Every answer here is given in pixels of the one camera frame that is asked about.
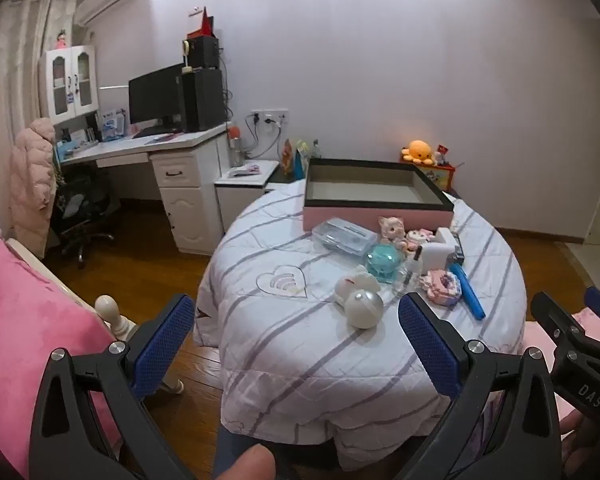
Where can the pearl white sphere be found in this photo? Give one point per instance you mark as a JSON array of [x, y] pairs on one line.
[[364, 310]]

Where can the white desk with drawers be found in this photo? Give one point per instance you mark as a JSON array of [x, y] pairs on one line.
[[180, 185]]

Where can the water bottle with orange lid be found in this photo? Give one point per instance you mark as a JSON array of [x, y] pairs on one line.
[[236, 150]]

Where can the white wall outlet strip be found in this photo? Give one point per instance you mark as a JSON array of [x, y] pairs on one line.
[[270, 117]]

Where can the pale snack bag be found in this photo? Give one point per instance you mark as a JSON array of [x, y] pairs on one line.
[[316, 149]]

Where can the low white black cabinet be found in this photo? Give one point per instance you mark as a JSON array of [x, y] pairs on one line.
[[240, 195]]

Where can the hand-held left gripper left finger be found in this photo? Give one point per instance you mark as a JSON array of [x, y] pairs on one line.
[[164, 347]]

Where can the black office chair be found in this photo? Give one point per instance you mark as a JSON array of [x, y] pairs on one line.
[[82, 205]]

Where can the black computer tower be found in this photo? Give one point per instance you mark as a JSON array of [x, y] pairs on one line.
[[205, 100]]

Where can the pink box with black rim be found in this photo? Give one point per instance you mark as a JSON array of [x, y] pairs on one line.
[[380, 217]]

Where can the clear plastic case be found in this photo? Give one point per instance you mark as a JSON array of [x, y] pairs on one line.
[[345, 235]]

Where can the pink quilt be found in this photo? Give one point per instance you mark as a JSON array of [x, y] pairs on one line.
[[595, 327]]

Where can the red box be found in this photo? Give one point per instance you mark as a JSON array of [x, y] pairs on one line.
[[206, 25]]

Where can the yellow blue snack bag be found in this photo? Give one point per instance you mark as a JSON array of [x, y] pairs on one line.
[[301, 160]]

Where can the orange snack bag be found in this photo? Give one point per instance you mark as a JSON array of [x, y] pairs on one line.
[[287, 157]]

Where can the pink white kitten toy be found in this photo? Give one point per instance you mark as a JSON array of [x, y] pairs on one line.
[[419, 237]]

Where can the person's right hand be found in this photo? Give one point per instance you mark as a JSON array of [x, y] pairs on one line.
[[585, 437]]

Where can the orange printed crate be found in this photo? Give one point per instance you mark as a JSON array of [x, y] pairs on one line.
[[440, 177]]

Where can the white glass-door cabinet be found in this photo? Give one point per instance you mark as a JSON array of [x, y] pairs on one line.
[[70, 85]]

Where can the blue white box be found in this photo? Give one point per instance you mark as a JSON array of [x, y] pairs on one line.
[[114, 125]]

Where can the black computer monitor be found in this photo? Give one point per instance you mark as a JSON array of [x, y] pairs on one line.
[[155, 95]]

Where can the black speaker box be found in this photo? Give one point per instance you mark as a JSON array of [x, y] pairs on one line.
[[205, 52]]

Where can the white charger block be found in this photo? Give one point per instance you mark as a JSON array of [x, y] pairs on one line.
[[437, 257]]

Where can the small red white packet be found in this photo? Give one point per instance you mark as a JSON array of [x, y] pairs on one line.
[[444, 150]]

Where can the white curtain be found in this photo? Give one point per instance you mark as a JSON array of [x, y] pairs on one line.
[[10, 85]]

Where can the white bed post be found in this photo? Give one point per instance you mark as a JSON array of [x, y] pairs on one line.
[[112, 317]]

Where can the orange octopus plush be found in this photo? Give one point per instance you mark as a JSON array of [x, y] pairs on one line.
[[417, 152]]

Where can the pink puffer jacket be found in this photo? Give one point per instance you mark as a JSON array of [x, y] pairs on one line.
[[30, 180]]

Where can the small pink doll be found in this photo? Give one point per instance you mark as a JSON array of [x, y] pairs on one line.
[[60, 40]]

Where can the small white desk fan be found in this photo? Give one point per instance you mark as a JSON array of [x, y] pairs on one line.
[[185, 47]]

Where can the pink round block toy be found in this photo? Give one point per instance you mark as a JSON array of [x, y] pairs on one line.
[[442, 286]]

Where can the person's left hand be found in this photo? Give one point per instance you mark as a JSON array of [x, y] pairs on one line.
[[247, 465]]

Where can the white striped quilt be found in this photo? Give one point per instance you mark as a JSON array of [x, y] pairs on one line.
[[290, 360]]

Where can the cat-eared girl figurine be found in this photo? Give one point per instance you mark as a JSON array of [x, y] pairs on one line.
[[391, 230]]

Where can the long blue case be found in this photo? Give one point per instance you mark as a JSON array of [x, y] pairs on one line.
[[467, 292]]

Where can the pink papers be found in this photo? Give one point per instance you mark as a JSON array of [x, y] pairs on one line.
[[247, 169]]

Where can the small glass perfume bottle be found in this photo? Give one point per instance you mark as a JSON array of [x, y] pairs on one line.
[[405, 277]]

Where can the clear teal dome toy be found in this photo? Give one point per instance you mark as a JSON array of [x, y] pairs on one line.
[[384, 262]]

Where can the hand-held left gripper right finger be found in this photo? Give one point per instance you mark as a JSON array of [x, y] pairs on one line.
[[429, 347]]

